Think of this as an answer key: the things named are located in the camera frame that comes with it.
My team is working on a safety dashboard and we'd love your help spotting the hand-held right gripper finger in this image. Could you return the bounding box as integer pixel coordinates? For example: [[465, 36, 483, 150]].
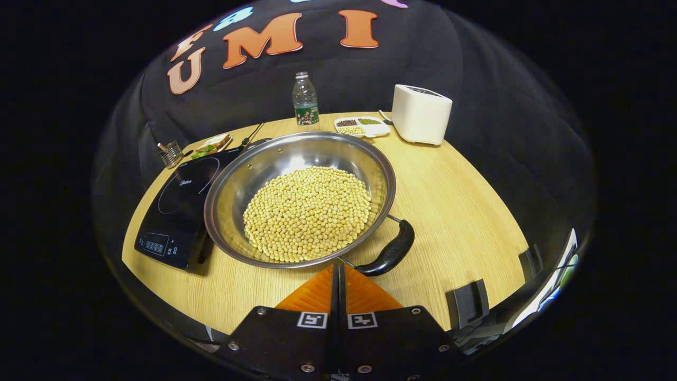
[[339, 263, 458, 381], [219, 263, 340, 381]]

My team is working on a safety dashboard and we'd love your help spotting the stainless steel pot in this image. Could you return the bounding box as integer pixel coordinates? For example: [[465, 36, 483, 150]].
[[204, 131, 416, 277]]

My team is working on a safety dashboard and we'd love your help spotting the black induction cooktop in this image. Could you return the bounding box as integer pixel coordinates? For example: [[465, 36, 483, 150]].
[[134, 146, 249, 273]]

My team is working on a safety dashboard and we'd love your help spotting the large pile of soybeans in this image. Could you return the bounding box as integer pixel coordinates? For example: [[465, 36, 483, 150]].
[[242, 166, 372, 264]]

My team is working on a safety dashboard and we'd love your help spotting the white divided tray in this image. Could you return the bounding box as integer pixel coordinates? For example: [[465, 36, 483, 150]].
[[334, 116, 391, 139]]

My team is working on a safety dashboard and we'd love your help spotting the sandwich with lettuce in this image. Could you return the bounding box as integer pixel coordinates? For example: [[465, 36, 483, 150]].
[[191, 133, 232, 159]]

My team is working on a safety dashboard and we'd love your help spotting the clear plastic water bottle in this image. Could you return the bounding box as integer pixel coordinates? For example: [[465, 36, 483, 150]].
[[292, 71, 320, 128]]

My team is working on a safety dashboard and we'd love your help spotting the white toaster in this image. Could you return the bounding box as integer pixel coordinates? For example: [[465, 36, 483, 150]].
[[391, 84, 453, 146]]

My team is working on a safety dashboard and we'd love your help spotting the black backdrop cloth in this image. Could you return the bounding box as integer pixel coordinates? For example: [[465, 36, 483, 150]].
[[93, 0, 596, 255]]

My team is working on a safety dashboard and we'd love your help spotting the black power cable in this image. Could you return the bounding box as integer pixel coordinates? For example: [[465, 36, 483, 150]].
[[241, 123, 265, 149]]

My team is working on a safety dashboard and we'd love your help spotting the metal wire holder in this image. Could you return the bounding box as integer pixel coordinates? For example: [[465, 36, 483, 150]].
[[157, 140, 185, 170]]

